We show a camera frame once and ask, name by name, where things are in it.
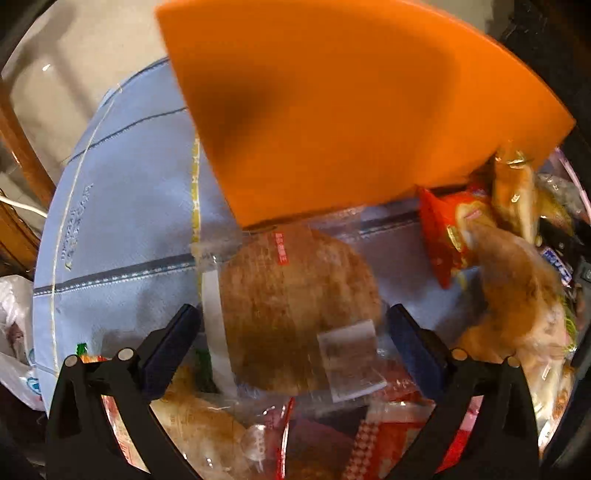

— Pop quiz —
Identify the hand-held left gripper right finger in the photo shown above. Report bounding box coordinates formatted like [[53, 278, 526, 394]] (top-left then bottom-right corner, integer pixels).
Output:
[[387, 304, 541, 480]]

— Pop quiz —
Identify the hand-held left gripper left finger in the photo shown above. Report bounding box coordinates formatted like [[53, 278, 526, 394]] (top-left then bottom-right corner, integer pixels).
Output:
[[45, 303, 204, 480]]

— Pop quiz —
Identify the round brown bread packet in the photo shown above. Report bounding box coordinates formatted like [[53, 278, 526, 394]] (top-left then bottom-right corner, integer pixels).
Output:
[[191, 224, 389, 402]]

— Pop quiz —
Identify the orange storage box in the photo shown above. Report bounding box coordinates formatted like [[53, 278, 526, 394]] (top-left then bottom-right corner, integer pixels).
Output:
[[154, 0, 577, 230]]

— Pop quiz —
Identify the clear bread packet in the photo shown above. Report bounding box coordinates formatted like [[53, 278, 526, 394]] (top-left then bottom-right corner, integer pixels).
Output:
[[150, 364, 259, 480]]

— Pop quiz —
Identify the red checkered snack packet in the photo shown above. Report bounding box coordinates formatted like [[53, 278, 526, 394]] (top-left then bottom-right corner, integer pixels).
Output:
[[342, 401, 467, 480]]

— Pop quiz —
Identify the long brown bread packet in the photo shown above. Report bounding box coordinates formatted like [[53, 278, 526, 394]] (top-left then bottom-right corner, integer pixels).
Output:
[[455, 222, 578, 370]]

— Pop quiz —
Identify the blue bedsheet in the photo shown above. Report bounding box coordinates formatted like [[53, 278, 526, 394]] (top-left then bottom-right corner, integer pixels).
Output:
[[32, 58, 485, 411]]

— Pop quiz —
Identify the white plastic bag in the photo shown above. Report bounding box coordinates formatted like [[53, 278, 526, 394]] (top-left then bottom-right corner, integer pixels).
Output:
[[0, 274, 47, 411]]

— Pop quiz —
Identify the white orange snack packet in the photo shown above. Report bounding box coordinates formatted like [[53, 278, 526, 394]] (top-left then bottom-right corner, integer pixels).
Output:
[[526, 360, 578, 453]]

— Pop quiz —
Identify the dark blue candy wrapper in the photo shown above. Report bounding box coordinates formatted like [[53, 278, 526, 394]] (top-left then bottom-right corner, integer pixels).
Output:
[[538, 247, 575, 282]]

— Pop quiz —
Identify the golden snack packet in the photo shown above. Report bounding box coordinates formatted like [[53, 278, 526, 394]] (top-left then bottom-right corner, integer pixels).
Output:
[[489, 145, 573, 245]]

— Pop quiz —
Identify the wooden chair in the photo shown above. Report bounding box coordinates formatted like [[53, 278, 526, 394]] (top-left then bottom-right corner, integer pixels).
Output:
[[0, 74, 56, 268]]

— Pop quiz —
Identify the black carved headboard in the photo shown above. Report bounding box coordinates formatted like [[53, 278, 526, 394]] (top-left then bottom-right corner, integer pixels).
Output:
[[501, 0, 591, 153]]

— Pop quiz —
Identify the white cable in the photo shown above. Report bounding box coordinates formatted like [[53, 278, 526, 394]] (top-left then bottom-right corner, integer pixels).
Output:
[[0, 194, 47, 217]]

